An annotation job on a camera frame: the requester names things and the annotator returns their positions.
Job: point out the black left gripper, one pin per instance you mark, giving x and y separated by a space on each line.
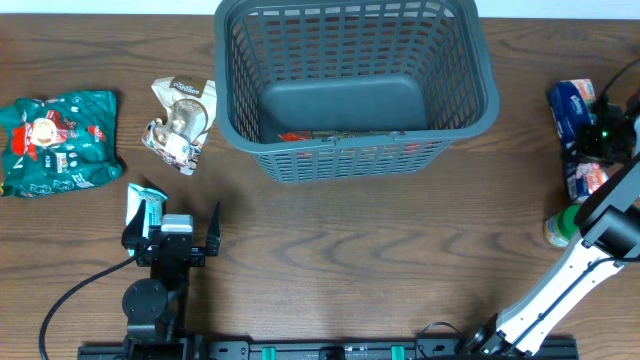
212 246

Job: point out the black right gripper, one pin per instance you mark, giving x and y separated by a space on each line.
595 142

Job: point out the blue Kleenex tissue multipack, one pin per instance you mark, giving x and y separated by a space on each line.
570 102

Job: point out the green lid jar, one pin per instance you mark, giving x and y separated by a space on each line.
560 229

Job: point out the red pasta packet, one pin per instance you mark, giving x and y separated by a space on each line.
330 135

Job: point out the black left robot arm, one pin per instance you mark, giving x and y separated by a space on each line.
155 306

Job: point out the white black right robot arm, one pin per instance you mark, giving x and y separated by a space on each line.
606 239

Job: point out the light teal small packet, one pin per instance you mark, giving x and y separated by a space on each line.
145 208

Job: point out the beige crumpled snack pouch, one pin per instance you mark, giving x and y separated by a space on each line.
190 104

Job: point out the green Nescafe coffee bag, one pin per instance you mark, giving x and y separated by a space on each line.
60 145

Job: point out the grey plastic laundry basket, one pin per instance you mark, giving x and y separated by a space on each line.
420 67

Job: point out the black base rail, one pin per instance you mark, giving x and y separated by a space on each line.
434 348

